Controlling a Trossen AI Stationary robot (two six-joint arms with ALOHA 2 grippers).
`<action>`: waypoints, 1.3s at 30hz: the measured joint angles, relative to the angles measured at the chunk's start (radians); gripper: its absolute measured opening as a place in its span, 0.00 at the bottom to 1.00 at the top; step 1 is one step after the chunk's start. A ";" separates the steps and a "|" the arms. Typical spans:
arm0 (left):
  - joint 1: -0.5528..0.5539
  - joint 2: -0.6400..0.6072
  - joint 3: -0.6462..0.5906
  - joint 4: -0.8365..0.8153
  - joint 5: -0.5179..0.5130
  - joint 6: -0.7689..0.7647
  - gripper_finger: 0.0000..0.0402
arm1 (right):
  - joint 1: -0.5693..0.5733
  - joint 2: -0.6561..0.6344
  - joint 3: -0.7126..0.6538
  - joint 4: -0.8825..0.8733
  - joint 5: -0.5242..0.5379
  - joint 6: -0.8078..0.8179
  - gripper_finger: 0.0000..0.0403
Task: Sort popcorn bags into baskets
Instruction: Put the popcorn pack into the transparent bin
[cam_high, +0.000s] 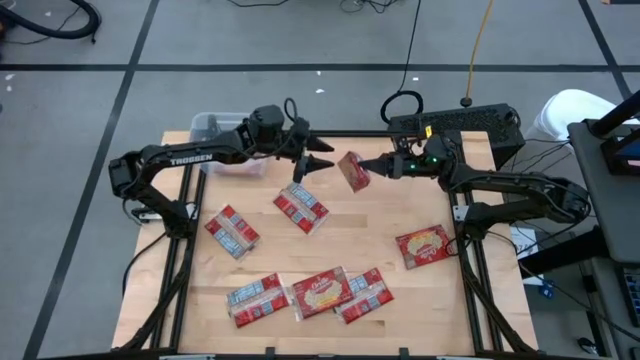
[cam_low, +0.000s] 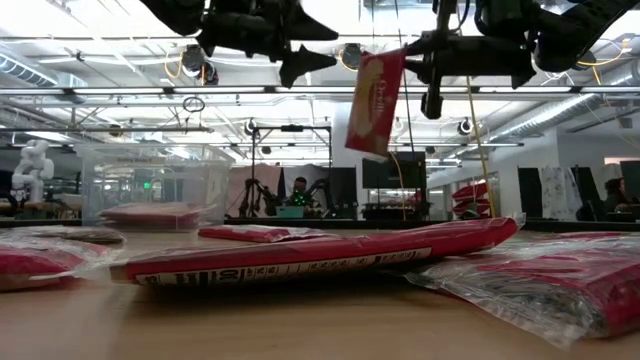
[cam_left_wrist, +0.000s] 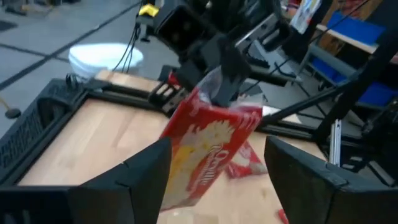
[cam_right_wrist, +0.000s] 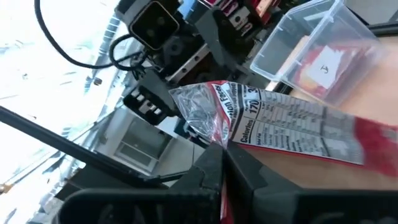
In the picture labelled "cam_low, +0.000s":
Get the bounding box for black partition panel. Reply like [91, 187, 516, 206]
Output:
[517, 167, 544, 221]

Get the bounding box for red stacked bins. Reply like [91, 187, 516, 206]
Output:
[452, 182, 489, 219]

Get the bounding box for distant black robot station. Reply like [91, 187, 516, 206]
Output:
[238, 124, 361, 220]

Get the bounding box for white patterned cloth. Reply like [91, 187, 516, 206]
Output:
[539, 166, 576, 221]

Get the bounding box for black ceiling cord reel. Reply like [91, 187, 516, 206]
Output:
[341, 43, 364, 71]
[180, 43, 220, 86]

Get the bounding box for yellow hanging cable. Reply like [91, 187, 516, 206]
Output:
[464, 74, 497, 220]

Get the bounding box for black monitor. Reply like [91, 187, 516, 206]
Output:
[362, 151, 428, 190]
[619, 159, 640, 199]

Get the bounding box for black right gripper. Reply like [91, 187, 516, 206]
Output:
[404, 0, 537, 120]

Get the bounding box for person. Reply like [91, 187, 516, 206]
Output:
[602, 177, 632, 216]
[287, 175, 315, 216]

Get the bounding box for clear plastic bin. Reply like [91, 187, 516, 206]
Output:
[81, 144, 235, 229]

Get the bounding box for pink backdrop cloth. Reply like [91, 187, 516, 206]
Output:
[227, 164, 282, 217]

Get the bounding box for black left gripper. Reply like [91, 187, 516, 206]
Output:
[195, 0, 340, 90]

